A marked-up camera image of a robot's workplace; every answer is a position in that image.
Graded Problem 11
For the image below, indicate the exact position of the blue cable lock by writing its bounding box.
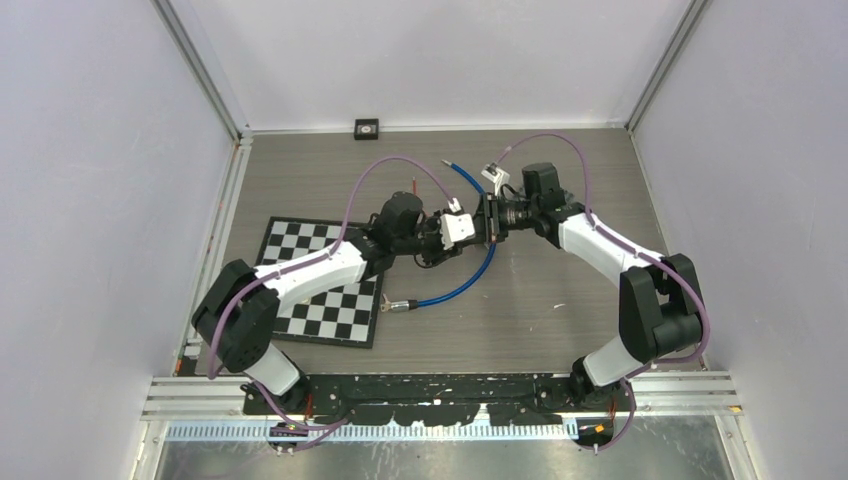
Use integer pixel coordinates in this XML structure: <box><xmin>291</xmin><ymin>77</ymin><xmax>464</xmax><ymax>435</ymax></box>
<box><xmin>380</xmin><ymin>160</ymin><xmax>496</xmax><ymax>313</ymax></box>

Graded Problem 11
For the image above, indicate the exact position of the black cable padlock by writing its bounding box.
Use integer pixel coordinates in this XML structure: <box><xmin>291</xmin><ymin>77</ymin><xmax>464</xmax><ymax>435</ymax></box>
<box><xmin>413</xmin><ymin>249</ymin><xmax>459</xmax><ymax>269</ymax></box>

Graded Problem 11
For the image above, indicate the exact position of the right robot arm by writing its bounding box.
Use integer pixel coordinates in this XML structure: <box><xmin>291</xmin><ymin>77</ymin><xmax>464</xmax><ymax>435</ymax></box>
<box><xmin>475</xmin><ymin>162</ymin><xmax>708</xmax><ymax>411</ymax></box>

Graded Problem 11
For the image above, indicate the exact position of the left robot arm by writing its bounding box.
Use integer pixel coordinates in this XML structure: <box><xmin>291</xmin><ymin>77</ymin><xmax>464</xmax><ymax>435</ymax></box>
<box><xmin>191</xmin><ymin>192</ymin><xmax>475</xmax><ymax>414</ymax></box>

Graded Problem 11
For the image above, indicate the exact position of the black white chessboard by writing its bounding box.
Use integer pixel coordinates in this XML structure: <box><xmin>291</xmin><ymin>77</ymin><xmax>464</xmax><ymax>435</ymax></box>
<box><xmin>256</xmin><ymin>216</ymin><xmax>384</xmax><ymax>349</ymax></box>

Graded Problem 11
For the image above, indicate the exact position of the small black square device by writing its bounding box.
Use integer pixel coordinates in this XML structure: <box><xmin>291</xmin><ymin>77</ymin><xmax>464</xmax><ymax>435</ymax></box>
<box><xmin>353</xmin><ymin>118</ymin><xmax>380</xmax><ymax>141</ymax></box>

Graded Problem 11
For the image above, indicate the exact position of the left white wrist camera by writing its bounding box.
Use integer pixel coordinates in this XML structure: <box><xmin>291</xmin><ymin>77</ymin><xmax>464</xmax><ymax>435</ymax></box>
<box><xmin>439</xmin><ymin>198</ymin><xmax>475</xmax><ymax>251</ymax></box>

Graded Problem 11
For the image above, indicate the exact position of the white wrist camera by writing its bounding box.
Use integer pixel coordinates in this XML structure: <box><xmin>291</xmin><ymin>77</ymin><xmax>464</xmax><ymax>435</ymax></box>
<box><xmin>439</xmin><ymin>198</ymin><xmax>475</xmax><ymax>251</ymax></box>
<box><xmin>481</xmin><ymin>162</ymin><xmax>511</xmax><ymax>196</ymax></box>

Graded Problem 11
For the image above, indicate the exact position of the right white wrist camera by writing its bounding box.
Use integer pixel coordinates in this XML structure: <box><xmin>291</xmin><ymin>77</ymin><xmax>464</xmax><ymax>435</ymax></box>
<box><xmin>481</xmin><ymin>162</ymin><xmax>511</xmax><ymax>196</ymax></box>

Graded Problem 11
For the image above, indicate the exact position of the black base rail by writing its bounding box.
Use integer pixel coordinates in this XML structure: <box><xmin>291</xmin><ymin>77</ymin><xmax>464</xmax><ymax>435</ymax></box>
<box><xmin>241</xmin><ymin>372</ymin><xmax>627</xmax><ymax>429</ymax></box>

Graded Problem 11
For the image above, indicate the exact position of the aluminium frame rail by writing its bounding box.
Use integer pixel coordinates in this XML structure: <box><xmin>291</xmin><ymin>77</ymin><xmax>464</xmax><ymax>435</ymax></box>
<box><xmin>164</xmin><ymin>419</ymin><xmax>583</xmax><ymax>443</ymax></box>

